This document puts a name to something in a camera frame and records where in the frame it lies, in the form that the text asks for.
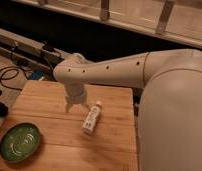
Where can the black box on rail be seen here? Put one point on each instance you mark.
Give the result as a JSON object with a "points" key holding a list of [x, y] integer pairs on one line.
{"points": [[49, 48]]}

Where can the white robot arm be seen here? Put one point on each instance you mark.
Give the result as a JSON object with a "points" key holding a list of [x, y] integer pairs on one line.
{"points": [[170, 110]]}

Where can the white labelled bottle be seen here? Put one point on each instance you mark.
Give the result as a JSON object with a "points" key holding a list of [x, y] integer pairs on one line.
{"points": [[92, 118]]}

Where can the blue object on floor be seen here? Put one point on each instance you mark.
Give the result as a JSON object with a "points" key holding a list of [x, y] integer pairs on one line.
{"points": [[36, 75]]}

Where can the metal floor rail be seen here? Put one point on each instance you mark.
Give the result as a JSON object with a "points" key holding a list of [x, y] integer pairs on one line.
{"points": [[28, 47]]}

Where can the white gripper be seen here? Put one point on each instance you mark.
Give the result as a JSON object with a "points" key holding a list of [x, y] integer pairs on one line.
{"points": [[76, 94]]}

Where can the green ceramic bowl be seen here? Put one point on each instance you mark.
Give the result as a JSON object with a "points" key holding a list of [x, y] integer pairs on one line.
{"points": [[20, 142]]}

